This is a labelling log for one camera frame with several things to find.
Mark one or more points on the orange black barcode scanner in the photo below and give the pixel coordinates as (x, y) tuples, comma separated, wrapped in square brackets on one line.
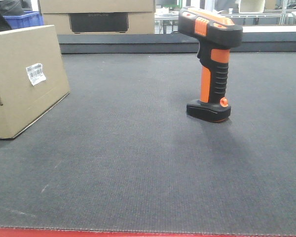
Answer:
[(216, 35)]

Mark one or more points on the small brown cardboard package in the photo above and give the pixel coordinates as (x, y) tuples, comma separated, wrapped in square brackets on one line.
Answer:
[(22, 104)]

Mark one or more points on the large open cardboard box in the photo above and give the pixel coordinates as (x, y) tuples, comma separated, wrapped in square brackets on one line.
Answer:
[(99, 17)]

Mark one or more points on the white barcode label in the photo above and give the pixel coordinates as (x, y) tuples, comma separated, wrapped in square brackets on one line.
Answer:
[(35, 73)]

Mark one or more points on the white plastic bin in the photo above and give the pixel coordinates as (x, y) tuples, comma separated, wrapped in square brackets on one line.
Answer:
[(251, 6)]

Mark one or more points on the blue plastic crate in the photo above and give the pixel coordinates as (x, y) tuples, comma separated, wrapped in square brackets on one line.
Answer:
[(28, 19)]

